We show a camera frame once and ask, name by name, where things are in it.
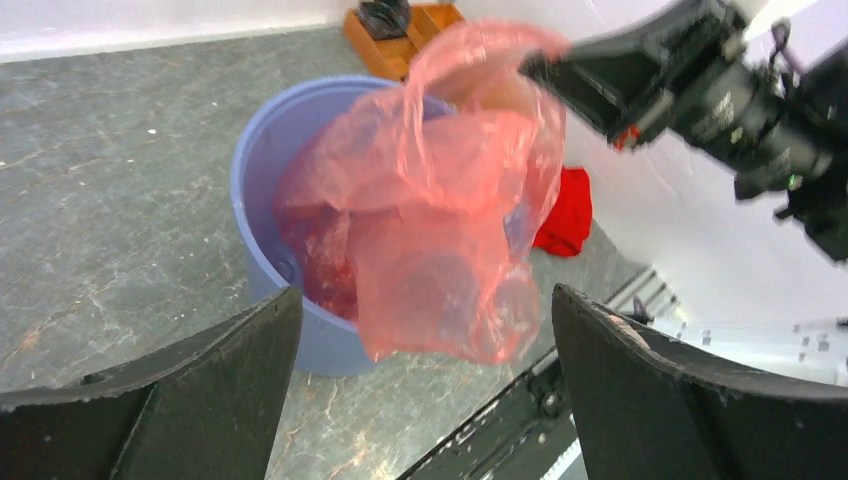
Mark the red cloth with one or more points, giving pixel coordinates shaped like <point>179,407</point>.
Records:
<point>569,222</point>

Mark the red translucent trash bag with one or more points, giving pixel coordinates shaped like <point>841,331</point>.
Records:
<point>416,208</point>

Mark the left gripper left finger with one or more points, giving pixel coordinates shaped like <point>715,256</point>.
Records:
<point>205,407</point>

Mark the black bag roll top left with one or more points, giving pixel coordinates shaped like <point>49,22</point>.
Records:
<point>385,19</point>

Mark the orange compartment tray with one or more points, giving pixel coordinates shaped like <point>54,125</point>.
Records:
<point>390,59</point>

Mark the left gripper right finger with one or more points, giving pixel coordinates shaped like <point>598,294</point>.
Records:
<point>648,406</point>

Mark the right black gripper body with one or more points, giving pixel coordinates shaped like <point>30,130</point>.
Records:
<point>773,123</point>

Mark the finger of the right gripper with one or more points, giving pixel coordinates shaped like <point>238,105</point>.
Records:
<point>616,83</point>

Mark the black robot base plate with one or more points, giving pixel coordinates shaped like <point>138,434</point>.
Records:
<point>518,434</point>

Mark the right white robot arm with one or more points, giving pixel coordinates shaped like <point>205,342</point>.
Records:
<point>657,212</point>

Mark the slotted cable duct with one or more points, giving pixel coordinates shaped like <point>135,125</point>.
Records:
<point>568,466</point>

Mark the blue plastic trash bin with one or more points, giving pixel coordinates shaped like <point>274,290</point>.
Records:
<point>329,345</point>

